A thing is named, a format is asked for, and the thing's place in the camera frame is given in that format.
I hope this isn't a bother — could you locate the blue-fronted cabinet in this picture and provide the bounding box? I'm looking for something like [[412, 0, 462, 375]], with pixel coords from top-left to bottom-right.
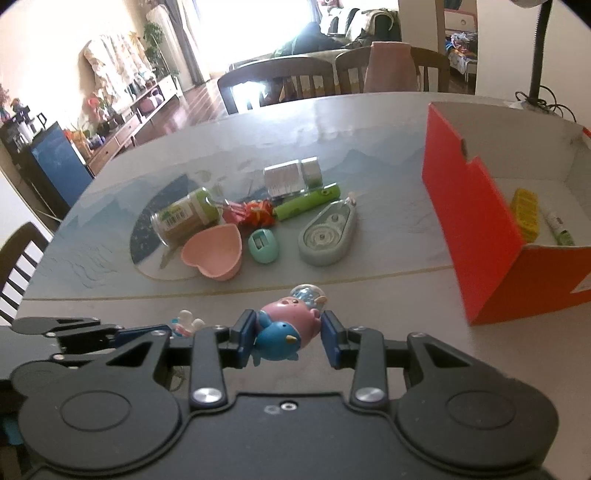
[[9, 121, 96, 218]]

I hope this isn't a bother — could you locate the grey-green correction tape dispenser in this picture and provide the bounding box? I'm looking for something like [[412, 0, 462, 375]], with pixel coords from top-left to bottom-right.
[[298, 193, 359, 268]]

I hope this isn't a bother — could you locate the gooseneck desk lamp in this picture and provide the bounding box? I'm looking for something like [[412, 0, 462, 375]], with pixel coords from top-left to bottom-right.
[[510, 0, 562, 114]]

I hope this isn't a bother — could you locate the sofa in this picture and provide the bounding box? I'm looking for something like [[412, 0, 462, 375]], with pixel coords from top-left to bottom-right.
[[272, 6, 400, 62]]

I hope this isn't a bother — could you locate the pink heart-shaped bowl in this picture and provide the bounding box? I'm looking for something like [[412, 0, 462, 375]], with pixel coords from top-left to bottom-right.
[[181, 224, 245, 281]]

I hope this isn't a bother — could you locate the pink and blue pig toy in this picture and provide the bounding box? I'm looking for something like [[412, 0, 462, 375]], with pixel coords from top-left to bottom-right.
[[252, 284, 330, 368]]

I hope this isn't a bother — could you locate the white standing air conditioner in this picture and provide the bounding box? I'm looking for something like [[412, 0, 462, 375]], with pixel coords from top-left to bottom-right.
[[147, 4, 184, 85]]

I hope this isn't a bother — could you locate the yellow plastic case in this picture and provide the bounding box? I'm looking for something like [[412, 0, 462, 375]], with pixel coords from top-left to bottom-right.
[[510, 187, 541, 243]]

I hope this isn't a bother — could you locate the glass jar with green lid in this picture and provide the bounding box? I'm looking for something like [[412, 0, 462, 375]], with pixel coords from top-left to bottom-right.
[[151, 187, 225, 248]]

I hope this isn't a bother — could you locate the black coffee maker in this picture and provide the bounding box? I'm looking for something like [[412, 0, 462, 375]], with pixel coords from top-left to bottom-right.
[[11, 98, 49, 140]]

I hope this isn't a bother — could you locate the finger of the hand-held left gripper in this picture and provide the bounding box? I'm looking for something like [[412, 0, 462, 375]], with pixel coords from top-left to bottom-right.
[[51, 352, 117, 370], [10, 316, 173, 354]]

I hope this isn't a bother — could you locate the floral hanging cloth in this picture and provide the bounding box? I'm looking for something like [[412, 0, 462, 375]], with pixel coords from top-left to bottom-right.
[[83, 32, 156, 89]]

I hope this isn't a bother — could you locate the wooden media cabinet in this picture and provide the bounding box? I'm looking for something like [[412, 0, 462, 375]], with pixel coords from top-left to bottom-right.
[[85, 74, 184, 179]]

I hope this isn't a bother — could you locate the black lamp cable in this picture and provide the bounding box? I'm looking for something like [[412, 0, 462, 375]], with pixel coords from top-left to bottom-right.
[[514, 86, 581, 123]]

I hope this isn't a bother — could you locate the teal egg-shaped pencil sharpener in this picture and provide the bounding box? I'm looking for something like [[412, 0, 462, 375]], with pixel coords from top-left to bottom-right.
[[248, 228, 281, 265]]

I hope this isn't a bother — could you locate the potted green plant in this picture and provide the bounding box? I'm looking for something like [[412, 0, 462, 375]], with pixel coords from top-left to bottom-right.
[[142, 21, 170, 80]]

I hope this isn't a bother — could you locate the dark wooden chair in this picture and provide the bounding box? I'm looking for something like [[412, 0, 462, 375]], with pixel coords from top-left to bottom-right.
[[0, 222, 54, 326]]

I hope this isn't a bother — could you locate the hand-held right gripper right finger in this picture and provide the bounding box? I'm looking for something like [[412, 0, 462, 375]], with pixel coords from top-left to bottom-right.
[[322, 310, 490, 409]]

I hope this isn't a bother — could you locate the green monster tube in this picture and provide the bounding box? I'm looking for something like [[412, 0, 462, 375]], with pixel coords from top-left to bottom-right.
[[272, 183, 342, 223]]

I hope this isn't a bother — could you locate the pink cloth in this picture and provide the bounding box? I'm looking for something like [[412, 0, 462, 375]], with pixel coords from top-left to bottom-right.
[[363, 41, 419, 93]]

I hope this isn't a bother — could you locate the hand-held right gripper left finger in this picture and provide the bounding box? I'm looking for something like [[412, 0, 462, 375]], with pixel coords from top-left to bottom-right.
[[95, 309, 258, 409]]

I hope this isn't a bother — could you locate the small white figurine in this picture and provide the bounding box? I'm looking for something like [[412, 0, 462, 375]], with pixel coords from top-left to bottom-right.
[[171, 310, 206, 340]]

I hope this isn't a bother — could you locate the wooden chair with cream slats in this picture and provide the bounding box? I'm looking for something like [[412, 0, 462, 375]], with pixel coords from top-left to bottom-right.
[[217, 54, 338, 116]]

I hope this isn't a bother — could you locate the large silver tape roll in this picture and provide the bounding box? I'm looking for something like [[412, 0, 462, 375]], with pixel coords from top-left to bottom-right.
[[263, 161, 306, 199]]

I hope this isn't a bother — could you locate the red cardboard box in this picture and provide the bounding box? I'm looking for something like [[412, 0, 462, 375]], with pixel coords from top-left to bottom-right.
[[421, 102, 591, 326]]

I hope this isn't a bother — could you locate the dark clothes pile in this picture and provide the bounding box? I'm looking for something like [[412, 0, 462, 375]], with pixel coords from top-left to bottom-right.
[[276, 21, 352, 55]]

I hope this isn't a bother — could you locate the wooden dining chair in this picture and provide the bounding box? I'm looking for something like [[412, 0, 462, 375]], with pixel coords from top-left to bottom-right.
[[335, 44, 451, 96]]

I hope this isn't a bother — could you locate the orange toy keychain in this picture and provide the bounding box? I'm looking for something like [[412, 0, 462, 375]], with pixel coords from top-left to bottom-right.
[[240, 198, 278, 230]]

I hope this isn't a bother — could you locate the green and white glue stick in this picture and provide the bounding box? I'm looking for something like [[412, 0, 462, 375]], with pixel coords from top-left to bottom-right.
[[545, 210, 577, 247]]

